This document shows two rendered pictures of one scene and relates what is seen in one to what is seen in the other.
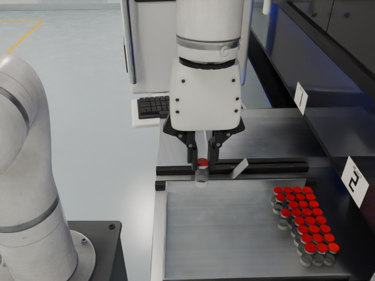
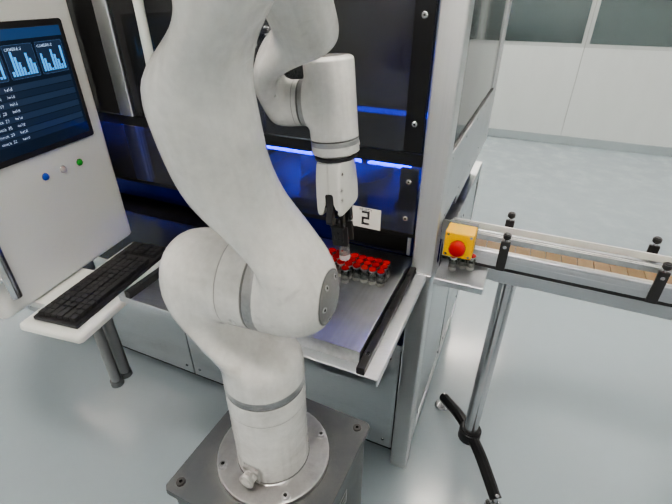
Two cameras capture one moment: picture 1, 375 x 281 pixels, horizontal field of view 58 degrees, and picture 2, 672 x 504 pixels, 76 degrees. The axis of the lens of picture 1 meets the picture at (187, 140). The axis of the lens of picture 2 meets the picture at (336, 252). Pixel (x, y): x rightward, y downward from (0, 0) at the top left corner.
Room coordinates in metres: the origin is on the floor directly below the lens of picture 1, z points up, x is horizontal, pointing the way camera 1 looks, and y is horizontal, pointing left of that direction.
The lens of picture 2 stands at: (0.11, 0.64, 1.54)
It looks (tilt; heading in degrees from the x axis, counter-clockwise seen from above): 31 degrees down; 296
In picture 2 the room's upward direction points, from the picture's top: straight up
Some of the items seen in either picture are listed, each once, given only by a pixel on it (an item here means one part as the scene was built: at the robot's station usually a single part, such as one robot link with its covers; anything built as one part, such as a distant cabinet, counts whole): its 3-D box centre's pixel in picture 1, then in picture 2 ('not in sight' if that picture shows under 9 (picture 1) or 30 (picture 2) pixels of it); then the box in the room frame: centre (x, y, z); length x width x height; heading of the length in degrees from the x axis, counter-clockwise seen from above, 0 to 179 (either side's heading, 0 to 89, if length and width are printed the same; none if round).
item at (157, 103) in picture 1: (188, 103); (109, 278); (1.17, -0.01, 0.82); 0.40 x 0.14 x 0.02; 100
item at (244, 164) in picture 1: (219, 170); not in sight; (0.65, -0.08, 0.91); 0.14 x 0.03 x 0.06; 93
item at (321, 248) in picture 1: (306, 223); (355, 266); (0.49, -0.25, 0.91); 0.18 x 0.02 x 0.05; 2
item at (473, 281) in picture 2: not in sight; (461, 272); (0.23, -0.40, 0.87); 0.14 x 0.13 x 0.02; 92
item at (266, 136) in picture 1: (262, 135); not in sight; (0.83, -0.22, 0.90); 0.34 x 0.26 x 0.04; 92
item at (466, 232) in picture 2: not in sight; (460, 239); (0.24, -0.36, 1.00); 0.08 x 0.07 x 0.07; 92
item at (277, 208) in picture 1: (279, 204); not in sight; (0.54, -0.21, 0.91); 0.02 x 0.02 x 0.05
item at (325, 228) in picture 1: (317, 222); (358, 262); (0.49, -0.28, 0.91); 0.18 x 0.02 x 0.05; 2
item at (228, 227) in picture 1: (244, 227); (335, 296); (0.48, -0.12, 0.90); 0.34 x 0.26 x 0.04; 92
